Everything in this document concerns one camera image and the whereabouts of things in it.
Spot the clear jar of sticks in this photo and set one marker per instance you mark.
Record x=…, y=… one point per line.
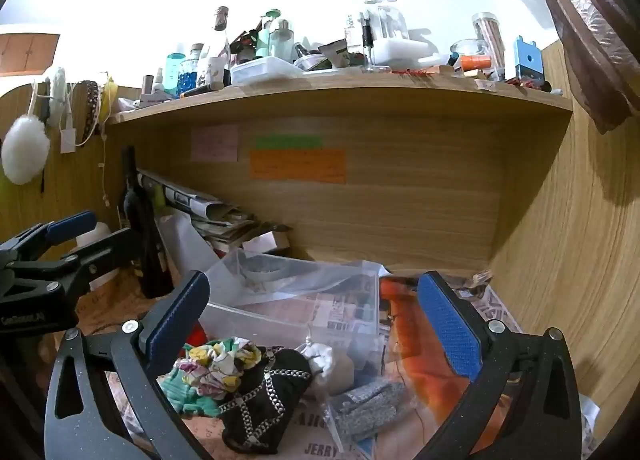
x=489, y=35

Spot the white fluffy band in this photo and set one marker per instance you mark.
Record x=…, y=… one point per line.
x=59, y=90

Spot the green pump bottle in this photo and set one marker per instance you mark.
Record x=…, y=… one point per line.
x=265, y=37

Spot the white lidded plastic box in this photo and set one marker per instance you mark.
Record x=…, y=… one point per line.
x=265, y=70

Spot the pink paper note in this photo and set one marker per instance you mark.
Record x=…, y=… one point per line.
x=215, y=142

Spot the wooden shelf board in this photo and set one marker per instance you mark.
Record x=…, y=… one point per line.
x=350, y=95

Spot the brown cabinet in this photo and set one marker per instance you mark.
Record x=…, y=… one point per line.
x=27, y=52

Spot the jar of blue beads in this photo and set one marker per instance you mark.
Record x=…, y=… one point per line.
x=189, y=79

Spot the white fluffy soft item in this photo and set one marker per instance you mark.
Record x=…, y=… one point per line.
x=320, y=360

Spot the orange paper note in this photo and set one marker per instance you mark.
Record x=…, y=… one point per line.
x=297, y=166

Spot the white foam tray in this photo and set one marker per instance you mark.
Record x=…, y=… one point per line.
x=407, y=49

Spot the teal plastic bottle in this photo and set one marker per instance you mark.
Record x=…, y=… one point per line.
x=175, y=72

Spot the white paper tag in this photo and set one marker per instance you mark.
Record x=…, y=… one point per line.
x=67, y=140

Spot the clear plastic organizer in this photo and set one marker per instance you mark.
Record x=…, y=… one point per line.
x=387, y=22

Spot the orange cloth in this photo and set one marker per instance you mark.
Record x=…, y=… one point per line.
x=430, y=355

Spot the clear glass bottle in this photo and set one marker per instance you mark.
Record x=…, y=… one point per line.
x=221, y=32

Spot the stack of folded newspapers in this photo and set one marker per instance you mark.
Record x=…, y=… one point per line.
x=210, y=212

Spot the yellow hanging item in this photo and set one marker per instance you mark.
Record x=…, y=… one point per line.
x=107, y=95

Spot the orange tube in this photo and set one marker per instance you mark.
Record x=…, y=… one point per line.
x=475, y=62

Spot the brown hanging garment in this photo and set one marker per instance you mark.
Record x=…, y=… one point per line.
x=590, y=30

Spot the glass bowl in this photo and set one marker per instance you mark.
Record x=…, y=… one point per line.
x=467, y=47

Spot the white fluffy puff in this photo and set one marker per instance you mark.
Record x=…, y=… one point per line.
x=25, y=150

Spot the translucent plastic bag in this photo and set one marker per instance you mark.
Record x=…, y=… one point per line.
x=180, y=242

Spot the silver wrapper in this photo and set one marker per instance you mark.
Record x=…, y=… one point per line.
x=477, y=281

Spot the clear plastic storage box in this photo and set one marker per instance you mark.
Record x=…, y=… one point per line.
x=295, y=300

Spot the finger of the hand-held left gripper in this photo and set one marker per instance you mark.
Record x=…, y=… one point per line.
x=72, y=227
x=102, y=250

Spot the clear round bottle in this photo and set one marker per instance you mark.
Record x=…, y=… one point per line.
x=281, y=39

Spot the dark wine bottle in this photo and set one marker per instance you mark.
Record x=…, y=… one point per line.
x=145, y=240

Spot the blue box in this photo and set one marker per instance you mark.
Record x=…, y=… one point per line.
x=527, y=60

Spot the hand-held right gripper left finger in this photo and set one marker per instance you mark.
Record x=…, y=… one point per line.
x=175, y=315

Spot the grey glitter item in bag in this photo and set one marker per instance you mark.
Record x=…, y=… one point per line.
x=370, y=405

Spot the green paper note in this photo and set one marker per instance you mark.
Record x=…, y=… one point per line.
x=287, y=141

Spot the studded headband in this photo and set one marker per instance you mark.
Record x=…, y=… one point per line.
x=92, y=105

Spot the floral patterned cloth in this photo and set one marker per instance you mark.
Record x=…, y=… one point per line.
x=215, y=370

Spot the small white spray bottle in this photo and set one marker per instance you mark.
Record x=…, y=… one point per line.
x=158, y=82

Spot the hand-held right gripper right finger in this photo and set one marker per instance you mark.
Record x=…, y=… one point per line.
x=450, y=330

